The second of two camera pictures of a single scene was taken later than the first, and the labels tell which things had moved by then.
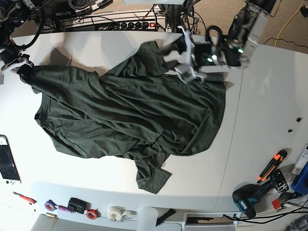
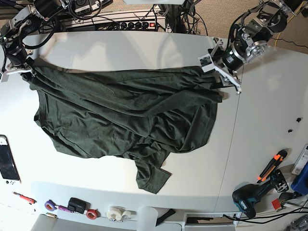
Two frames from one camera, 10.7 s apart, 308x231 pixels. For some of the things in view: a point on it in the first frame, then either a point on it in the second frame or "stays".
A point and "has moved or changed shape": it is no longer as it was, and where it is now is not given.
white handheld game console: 9,175 stays
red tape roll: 93,213 stays
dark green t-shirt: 141,109 has moved or changed shape
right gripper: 186,72 to 228,59
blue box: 300,183 stays
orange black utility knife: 275,160 stays
